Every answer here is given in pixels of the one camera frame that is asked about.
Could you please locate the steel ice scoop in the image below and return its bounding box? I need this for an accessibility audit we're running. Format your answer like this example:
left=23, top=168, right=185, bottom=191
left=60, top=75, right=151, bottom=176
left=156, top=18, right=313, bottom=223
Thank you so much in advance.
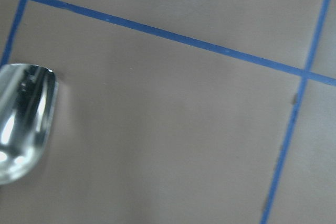
left=1, top=63, right=58, bottom=185

